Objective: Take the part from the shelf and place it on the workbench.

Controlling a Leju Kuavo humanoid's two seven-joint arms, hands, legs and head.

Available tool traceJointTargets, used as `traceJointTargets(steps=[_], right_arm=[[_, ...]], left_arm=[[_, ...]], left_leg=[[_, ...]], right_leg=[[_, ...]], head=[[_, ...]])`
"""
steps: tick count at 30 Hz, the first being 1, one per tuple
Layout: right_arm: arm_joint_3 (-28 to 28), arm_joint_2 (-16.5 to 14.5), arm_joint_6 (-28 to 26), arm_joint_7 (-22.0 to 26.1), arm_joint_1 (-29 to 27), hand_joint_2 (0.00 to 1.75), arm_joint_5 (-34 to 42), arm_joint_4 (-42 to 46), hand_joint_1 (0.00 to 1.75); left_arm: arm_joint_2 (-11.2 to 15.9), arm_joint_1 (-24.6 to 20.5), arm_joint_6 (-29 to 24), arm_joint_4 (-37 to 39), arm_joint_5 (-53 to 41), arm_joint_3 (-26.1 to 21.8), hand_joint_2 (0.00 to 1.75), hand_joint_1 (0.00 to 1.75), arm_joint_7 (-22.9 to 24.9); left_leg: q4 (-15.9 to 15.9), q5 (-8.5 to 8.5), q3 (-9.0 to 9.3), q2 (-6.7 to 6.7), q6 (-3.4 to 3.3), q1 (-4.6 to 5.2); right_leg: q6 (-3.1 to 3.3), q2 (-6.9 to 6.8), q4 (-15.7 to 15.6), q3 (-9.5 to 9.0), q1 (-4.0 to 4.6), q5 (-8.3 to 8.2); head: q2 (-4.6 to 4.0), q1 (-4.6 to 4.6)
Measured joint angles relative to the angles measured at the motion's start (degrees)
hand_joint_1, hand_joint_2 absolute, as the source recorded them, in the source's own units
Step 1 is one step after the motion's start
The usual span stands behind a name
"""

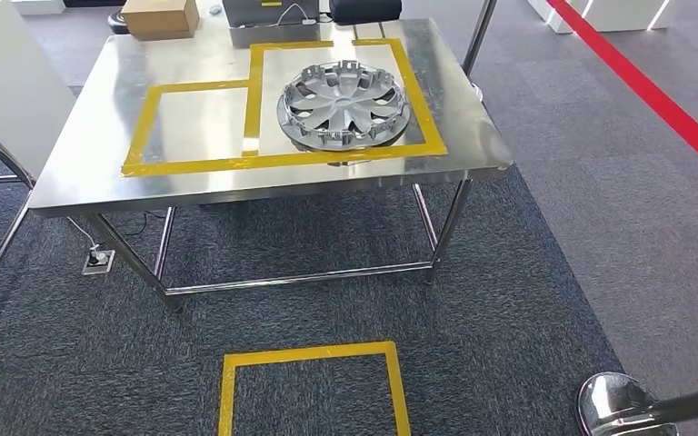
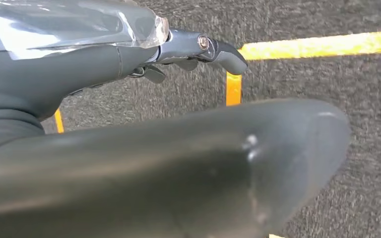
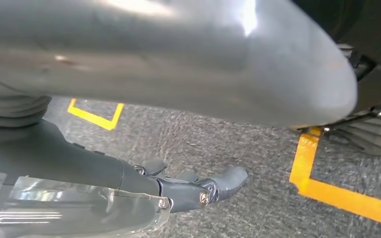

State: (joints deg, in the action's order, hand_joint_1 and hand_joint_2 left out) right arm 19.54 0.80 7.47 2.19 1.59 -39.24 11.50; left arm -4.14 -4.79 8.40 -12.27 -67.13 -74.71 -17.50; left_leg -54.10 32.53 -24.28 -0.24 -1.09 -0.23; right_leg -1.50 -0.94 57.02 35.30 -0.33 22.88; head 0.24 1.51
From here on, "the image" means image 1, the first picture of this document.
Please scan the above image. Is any grey plastic wheel hubcap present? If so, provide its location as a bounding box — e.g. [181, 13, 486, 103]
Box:
[276, 58, 413, 152]

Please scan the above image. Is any yellow tape on workbench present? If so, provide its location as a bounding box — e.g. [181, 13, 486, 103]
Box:
[121, 37, 448, 179]

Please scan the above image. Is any steel workbench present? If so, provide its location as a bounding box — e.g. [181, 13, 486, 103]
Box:
[26, 17, 514, 314]

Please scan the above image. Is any yellow floor tape square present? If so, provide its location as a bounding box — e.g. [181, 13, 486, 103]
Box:
[217, 341, 413, 436]

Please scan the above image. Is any black carry case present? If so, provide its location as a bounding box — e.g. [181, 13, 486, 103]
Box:
[329, 0, 404, 26]

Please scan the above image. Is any chrome stanchion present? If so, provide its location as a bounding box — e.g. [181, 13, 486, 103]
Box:
[461, 0, 500, 104]
[576, 372, 698, 436]

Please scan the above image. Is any grey laptop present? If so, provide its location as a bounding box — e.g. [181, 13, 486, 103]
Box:
[222, 0, 321, 28]

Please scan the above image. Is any floor power socket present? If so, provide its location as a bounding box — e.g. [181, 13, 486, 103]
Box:
[81, 249, 116, 277]

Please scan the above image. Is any plain cardboard box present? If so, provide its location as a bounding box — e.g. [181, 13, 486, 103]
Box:
[120, 0, 201, 42]

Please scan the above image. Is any red barrier belt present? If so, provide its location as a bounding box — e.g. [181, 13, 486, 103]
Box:
[544, 0, 698, 186]

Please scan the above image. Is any white board panel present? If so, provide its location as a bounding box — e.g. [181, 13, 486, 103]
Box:
[0, 0, 77, 182]

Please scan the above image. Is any white charger cable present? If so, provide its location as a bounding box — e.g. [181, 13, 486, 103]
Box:
[276, 3, 317, 26]

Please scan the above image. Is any white socket cable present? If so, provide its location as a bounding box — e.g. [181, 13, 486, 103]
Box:
[65, 216, 104, 260]

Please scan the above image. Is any steel frame table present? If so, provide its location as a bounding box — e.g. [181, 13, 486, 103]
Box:
[0, 106, 37, 346]

